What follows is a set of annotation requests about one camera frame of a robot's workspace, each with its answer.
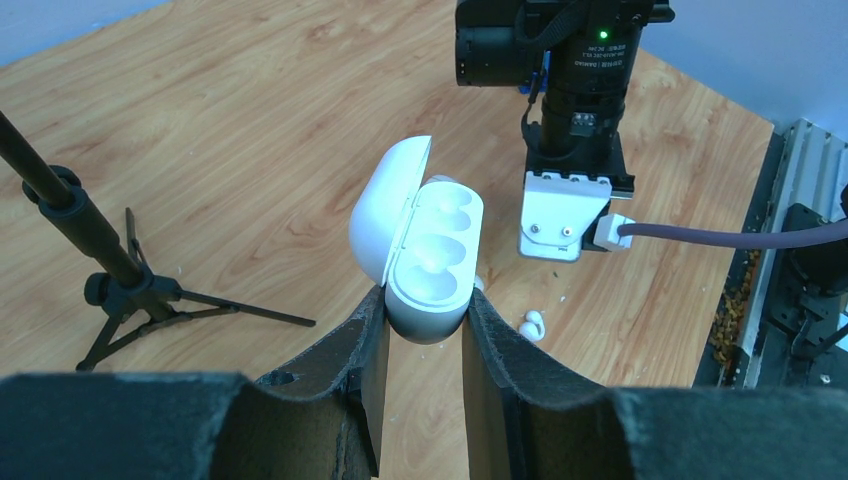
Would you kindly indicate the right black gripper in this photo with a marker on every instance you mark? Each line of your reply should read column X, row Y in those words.
column 592, row 156

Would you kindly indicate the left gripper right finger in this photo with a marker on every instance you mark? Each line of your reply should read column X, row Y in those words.
column 528, row 416

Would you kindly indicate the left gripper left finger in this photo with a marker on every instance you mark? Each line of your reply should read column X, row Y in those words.
column 318, row 416

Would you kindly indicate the white earbud charging case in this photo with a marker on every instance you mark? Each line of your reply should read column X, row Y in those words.
column 419, row 240

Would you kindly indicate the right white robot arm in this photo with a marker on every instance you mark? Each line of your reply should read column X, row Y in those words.
column 574, row 58

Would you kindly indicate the blue object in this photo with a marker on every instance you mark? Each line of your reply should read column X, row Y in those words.
column 538, row 81

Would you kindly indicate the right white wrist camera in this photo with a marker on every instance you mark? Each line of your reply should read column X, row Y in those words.
column 563, row 215

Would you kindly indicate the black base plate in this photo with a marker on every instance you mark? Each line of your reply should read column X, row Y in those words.
column 781, row 320

